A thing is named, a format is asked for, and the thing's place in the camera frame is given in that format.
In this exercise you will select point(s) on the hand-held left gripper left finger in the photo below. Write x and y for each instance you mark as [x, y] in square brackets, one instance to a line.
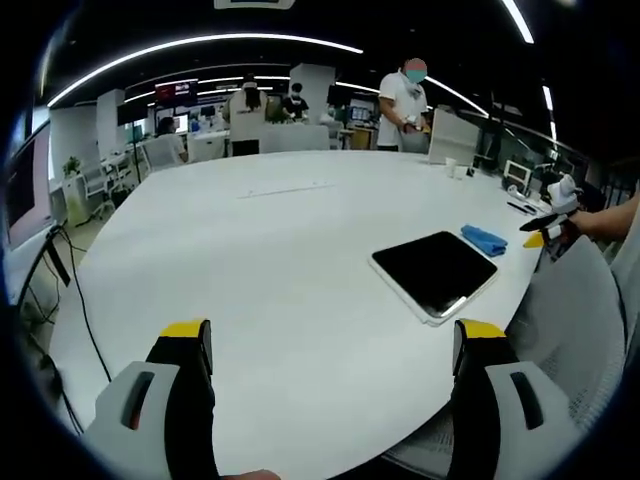
[150, 400]

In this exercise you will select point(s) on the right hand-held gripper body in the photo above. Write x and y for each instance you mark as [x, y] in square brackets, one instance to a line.
[564, 210]

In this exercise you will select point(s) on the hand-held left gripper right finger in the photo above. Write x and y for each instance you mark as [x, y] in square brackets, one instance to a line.
[500, 400]

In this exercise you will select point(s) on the blue cleaning cloth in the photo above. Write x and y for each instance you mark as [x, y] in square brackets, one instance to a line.
[483, 239]

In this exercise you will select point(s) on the black tablet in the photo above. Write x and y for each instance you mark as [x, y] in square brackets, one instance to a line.
[434, 273]

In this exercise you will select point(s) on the person's left hand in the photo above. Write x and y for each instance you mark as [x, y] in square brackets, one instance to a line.
[250, 475]

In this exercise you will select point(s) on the black pen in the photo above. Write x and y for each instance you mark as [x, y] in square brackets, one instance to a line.
[521, 207]

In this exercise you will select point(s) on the small white monitor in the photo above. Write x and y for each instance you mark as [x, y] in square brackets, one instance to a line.
[517, 174]

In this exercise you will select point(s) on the grey mesh office chair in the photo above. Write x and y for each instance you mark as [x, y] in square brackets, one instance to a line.
[565, 350]

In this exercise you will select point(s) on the white paper cup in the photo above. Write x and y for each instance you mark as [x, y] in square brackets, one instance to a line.
[452, 167]

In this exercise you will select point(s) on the white desk divider panel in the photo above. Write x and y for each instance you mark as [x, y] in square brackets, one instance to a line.
[452, 136]

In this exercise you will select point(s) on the large display screen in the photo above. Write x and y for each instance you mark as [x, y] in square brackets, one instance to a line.
[25, 192]

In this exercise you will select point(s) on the potted green plant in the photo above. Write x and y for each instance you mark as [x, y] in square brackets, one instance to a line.
[71, 166]

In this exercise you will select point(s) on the wall-mounted red screen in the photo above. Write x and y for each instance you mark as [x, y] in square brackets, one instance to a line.
[176, 92]

